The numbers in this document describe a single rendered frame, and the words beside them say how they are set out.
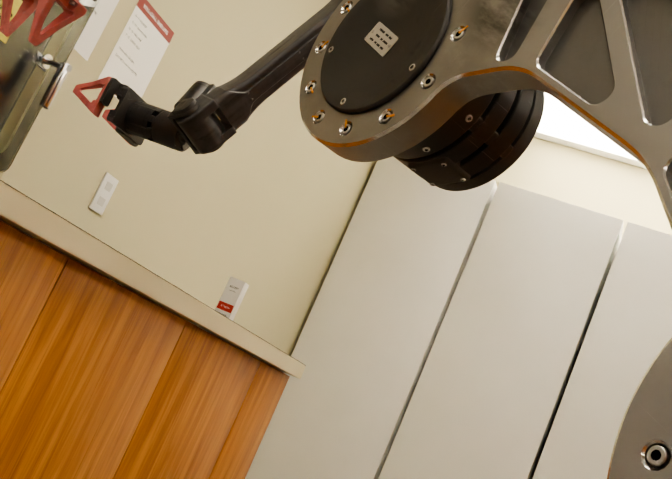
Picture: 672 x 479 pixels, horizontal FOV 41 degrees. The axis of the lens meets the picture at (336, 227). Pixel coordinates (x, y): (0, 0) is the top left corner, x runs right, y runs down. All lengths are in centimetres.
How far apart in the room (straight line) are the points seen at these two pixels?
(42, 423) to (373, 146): 99
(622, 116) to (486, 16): 17
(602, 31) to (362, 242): 379
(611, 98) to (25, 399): 113
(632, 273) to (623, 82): 365
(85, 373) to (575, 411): 282
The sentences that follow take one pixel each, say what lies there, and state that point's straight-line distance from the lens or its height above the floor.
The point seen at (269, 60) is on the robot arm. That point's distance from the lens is 145.
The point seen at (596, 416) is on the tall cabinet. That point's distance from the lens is 409.
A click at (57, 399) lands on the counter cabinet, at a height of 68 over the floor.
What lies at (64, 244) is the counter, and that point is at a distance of 138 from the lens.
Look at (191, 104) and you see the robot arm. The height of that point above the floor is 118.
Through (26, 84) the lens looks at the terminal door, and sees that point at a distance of 166.
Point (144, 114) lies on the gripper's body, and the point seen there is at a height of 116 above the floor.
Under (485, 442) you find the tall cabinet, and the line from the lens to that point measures 410.
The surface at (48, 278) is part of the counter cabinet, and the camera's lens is 143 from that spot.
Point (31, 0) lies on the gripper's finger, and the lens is 121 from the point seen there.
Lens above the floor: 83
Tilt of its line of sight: 11 degrees up
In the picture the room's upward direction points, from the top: 24 degrees clockwise
